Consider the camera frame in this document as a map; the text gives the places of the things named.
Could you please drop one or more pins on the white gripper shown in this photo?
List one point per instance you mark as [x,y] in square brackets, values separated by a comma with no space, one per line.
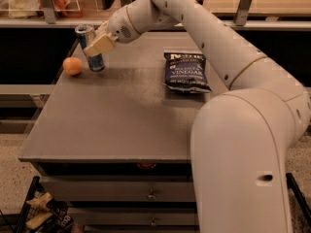
[119,25]

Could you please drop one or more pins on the red bull can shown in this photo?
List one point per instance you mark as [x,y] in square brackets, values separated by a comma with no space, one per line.
[85,34]

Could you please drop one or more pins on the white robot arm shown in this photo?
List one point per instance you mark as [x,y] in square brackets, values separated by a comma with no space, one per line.
[239,139]

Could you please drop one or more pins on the orange fruit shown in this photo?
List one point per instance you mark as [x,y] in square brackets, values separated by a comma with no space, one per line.
[73,66]

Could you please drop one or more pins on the blue chips bag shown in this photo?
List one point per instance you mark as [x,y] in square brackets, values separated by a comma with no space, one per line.
[185,72]

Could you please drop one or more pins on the clear plastic box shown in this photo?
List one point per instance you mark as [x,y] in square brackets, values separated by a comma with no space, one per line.
[36,8]

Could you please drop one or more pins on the grey drawer cabinet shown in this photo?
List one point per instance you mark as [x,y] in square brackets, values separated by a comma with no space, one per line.
[115,145]

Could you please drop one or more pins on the black stand right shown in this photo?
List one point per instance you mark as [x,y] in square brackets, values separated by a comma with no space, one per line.
[299,197]

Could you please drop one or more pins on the black wire basket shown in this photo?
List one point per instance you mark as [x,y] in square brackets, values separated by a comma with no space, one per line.
[41,213]

